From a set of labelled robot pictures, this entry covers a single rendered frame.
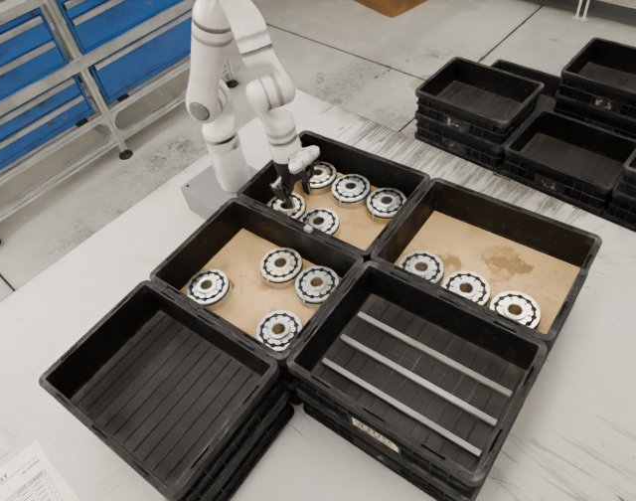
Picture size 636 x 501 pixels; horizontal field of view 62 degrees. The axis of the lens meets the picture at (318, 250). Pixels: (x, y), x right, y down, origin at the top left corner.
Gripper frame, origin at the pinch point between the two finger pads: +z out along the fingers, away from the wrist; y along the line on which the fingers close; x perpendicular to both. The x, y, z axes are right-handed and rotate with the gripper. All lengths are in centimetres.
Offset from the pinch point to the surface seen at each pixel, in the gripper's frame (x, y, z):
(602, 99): 29, -129, 40
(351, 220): 13.1, -4.8, 5.6
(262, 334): 21.6, 33.9, 2.1
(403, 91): -87, -154, 89
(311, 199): -0.6, -4.3, 5.1
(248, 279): 6.0, 24.9, 4.6
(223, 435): 36, 54, -5
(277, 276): 13.0, 21.0, 2.1
